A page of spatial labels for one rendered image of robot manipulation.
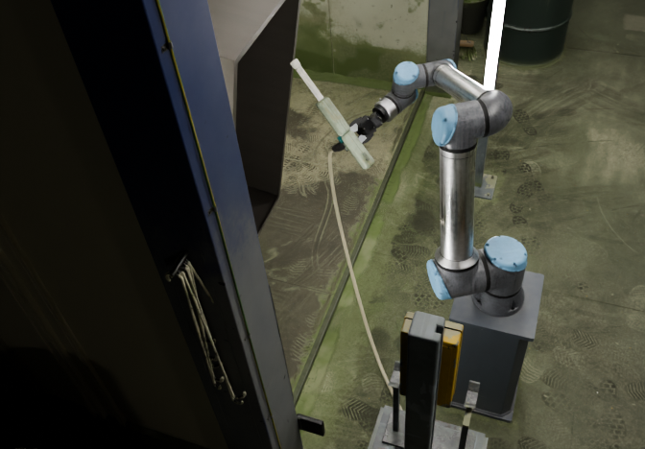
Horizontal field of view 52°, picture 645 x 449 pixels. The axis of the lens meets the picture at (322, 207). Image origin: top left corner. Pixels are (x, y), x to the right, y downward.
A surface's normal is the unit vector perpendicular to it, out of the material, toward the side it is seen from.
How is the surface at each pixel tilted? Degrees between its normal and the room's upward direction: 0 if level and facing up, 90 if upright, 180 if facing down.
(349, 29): 90
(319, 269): 0
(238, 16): 12
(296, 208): 0
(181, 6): 90
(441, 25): 90
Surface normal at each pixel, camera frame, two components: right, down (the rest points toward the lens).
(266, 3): 0.12, -0.66
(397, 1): -0.33, 0.69
